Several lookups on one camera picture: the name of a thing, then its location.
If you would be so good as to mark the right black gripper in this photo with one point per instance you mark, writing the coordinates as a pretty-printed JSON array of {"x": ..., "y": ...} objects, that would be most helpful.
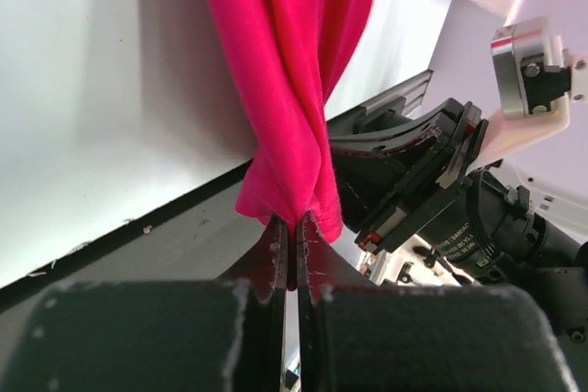
[{"x": 387, "y": 199}]

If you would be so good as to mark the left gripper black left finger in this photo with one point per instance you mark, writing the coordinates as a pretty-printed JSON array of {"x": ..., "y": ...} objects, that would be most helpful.
[{"x": 225, "y": 334}]

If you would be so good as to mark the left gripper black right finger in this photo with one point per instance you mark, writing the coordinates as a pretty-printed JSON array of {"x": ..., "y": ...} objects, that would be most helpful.
[{"x": 357, "y": 336}]

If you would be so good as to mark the red t shirt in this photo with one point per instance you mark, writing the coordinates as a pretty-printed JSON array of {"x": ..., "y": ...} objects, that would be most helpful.
[{"x": 302, "y": 53}]

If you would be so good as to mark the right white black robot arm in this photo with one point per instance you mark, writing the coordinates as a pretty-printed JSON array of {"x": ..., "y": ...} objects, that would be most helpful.
[{"x": 542, "y": 260}]

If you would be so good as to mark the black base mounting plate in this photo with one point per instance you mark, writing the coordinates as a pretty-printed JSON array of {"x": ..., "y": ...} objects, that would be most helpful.
[{"x": 197, "y": 236}]

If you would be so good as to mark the aluminium frame rail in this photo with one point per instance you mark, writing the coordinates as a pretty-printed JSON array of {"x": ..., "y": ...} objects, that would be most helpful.
[{"x": 403, "y": 98}]

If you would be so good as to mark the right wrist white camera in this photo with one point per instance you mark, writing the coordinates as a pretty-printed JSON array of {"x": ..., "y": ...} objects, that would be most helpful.
[{"x": 537, "y": 79}]

